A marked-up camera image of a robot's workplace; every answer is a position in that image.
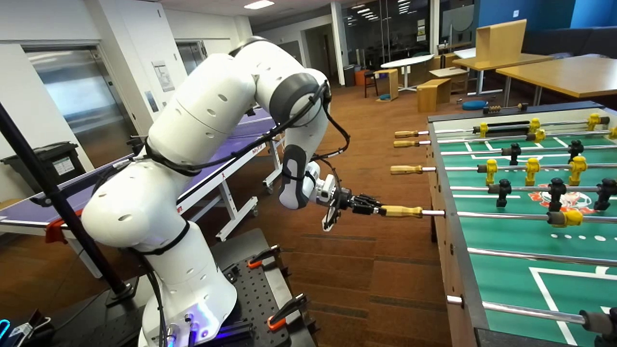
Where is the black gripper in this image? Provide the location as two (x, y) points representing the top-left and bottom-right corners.
(334, 191), (385, 216)

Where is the black tripod pole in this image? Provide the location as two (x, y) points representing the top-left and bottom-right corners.
(0, 104), (136, 303)

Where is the wooden table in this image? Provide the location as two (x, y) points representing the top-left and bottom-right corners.
(498, 54), (617, 104)

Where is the foosball table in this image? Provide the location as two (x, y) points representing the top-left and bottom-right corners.
(431, 106), (617, 347)

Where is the foosball rod with wooden handle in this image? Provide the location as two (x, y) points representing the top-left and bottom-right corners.
(383, 204), (617, 227)

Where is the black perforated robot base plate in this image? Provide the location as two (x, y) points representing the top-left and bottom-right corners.
(205, 229), (317, 347)

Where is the black trash bin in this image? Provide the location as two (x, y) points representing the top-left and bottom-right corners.
(5, 141), (86, 193)

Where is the purple ping pong table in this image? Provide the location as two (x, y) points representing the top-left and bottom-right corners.
(0, 104), (286, 285)

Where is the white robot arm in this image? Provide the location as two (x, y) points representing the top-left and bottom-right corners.
(82, 37), (379, 347)

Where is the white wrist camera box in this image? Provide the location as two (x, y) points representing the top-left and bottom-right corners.
(315, 173), (338, 204)

